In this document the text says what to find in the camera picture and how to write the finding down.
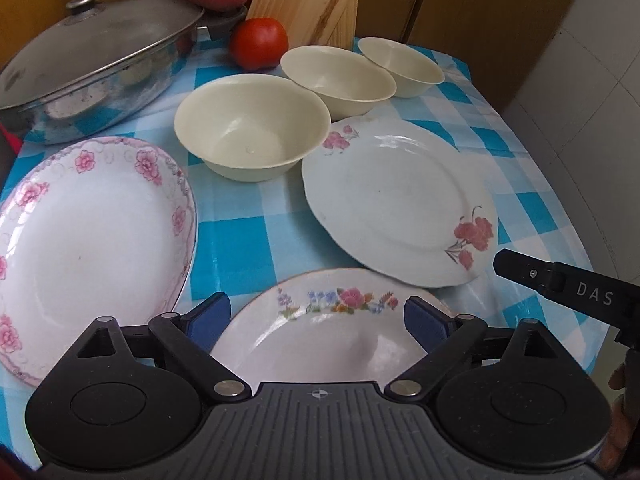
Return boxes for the white plate colourful flower band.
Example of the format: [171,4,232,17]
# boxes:
[210,268,450,388]

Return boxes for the pink rose rimmed plate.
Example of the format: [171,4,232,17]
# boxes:
[1,136,198,386]

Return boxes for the white plate red flowers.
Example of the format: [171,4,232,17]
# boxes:
[302,117,498,288]

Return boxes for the large cream bowl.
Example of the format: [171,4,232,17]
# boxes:
[174,74,331,182]

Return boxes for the small cream bowl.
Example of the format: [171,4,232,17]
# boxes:
[358,37,445,99]

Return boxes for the medium cream bowl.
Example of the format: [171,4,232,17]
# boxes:
[280,46,397,122]

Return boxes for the person's right hand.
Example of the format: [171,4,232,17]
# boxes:
[596,358,636,474]

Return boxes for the blue white checkered tablecloth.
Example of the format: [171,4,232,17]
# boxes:
[0,34,612,470]

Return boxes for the red object at left edge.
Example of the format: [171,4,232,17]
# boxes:
[0,126,23,162]

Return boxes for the red tomato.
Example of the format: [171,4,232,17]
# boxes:
[229,18,288,70]

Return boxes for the glass pan lid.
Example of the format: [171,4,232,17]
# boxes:
[1,0,204,110]

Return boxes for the steel pan with handles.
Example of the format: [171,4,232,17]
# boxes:
[1,0,246,145]

